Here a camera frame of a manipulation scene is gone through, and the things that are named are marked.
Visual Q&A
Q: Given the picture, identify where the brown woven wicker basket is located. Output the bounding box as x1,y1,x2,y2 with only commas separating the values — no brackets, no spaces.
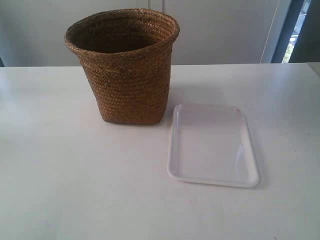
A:
64,8,180,125

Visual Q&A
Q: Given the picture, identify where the white rectangular plastic tray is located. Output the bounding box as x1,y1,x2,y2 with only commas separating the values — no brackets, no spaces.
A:
167,104,260,188

